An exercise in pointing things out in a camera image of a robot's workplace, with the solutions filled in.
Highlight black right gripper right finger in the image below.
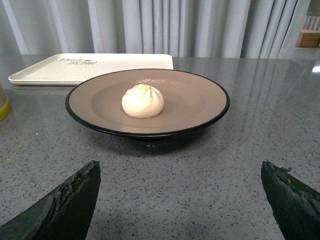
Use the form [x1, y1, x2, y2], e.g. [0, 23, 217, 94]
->
[261, 161, 320, 240]

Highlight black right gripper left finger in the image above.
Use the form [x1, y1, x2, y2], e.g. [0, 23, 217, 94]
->
[0, 161, 101, 240]

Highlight brown plate with black rim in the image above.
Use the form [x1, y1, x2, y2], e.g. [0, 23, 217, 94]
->
[65, 69, 230, 139]

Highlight white steamed bun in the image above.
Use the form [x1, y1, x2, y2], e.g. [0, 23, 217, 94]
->
[121, 84, 165, 119]

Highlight white rectangular serving tray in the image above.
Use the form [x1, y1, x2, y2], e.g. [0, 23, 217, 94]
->
[8, 53, 174, 86]

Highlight yellow rimmed bamboo steamer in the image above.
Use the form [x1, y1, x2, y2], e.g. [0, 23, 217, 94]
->
[0, 85, 11, 122]

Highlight cardboard box in background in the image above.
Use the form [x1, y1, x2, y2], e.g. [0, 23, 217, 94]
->
[296, 29, 320, 48]

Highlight grey pleated curtain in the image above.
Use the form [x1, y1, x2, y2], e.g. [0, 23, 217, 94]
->
[0, 0, 310, 59]

